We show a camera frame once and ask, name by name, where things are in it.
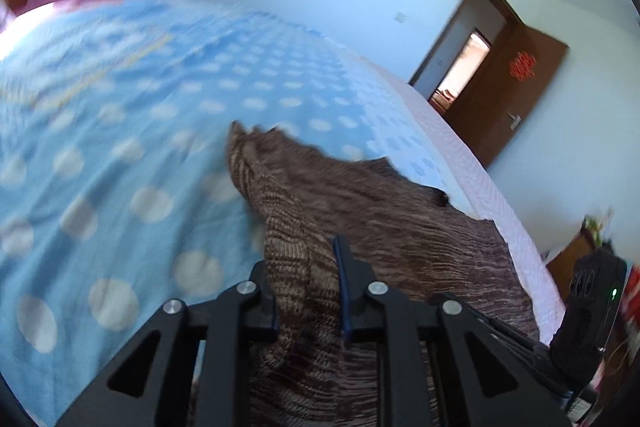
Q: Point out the green patterned cloth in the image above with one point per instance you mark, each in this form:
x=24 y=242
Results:
x=597 y=227

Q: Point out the brown wooden desk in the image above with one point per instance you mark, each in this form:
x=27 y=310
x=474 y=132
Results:
x=570 y=257

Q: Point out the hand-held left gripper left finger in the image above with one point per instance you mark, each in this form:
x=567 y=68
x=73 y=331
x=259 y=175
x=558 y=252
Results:
x=235 y=332

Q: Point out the red paper door decoration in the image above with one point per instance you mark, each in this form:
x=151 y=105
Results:
x=521 y=66

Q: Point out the blue and pink dotted bedsheet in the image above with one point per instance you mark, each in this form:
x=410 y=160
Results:
x=150 y=107

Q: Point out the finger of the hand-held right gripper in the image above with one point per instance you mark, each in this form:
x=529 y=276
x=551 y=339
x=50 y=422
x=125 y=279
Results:
x=520 y=339

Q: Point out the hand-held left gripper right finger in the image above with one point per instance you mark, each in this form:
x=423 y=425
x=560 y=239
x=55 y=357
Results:
x=344 y=292

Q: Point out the brown knitted sweater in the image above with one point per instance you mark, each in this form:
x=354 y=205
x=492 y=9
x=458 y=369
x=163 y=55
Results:
x=390 y=227

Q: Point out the brown wooden door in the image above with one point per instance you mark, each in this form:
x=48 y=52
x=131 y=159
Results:
x=500 y=107

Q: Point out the brown door frame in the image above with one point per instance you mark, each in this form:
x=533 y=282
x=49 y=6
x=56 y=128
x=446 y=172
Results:
x=450 y=37

